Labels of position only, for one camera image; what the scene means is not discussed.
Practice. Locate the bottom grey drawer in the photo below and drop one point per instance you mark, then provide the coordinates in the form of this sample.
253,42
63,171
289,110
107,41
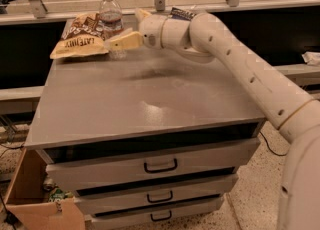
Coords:
156,213

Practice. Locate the blue chip bag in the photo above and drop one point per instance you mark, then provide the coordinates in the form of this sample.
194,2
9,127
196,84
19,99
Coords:
177,13

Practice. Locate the clear plastic water bottle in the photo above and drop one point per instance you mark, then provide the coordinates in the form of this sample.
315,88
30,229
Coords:
110,15

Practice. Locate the grey drawer cabinet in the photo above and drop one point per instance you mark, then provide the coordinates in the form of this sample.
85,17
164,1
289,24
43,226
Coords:
151,100

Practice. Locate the grey drawer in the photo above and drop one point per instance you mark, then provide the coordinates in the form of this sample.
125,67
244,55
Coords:
156,213
144,194
108,171

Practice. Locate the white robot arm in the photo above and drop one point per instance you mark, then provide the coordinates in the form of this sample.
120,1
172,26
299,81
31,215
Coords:
291,110

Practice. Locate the top grey drawer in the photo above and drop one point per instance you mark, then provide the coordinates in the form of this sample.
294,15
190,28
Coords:
108,171

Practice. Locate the middle grey drawer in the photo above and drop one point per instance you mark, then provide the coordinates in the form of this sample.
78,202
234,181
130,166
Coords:
144,194

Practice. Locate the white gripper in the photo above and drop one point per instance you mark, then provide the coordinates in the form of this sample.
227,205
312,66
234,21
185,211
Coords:
150,31

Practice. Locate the green package in box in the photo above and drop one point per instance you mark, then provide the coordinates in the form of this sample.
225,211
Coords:
57,195

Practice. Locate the metal can in box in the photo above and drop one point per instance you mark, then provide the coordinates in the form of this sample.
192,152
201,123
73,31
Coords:
48,184

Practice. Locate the cardboard box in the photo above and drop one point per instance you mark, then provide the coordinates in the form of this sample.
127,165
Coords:
30,204

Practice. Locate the brown chip bag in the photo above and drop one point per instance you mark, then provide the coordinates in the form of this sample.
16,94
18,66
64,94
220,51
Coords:
84,37

